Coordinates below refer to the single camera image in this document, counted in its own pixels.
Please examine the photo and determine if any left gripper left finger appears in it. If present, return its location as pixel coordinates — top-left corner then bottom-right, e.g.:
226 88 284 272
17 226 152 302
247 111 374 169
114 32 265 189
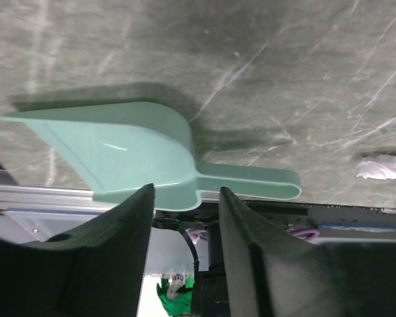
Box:
0 184 154 316

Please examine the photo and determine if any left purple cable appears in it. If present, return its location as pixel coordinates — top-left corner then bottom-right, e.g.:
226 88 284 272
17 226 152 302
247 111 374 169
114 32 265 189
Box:
187 226 319 245

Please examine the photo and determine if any white paper scrap front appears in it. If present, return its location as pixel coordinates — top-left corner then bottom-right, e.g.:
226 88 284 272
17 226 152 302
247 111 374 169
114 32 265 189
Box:
356 154 396 180

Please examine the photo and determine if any teal dustpan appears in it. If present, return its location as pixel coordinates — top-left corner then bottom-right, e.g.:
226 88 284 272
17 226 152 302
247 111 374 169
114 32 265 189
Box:
4 101 302 212

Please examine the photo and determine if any aluminium frame rail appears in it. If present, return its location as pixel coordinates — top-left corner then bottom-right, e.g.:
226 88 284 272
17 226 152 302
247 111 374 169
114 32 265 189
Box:
0 148 96 212

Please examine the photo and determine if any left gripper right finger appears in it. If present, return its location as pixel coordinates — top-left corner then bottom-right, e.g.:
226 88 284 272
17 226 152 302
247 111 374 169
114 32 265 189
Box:
219 188 396 316

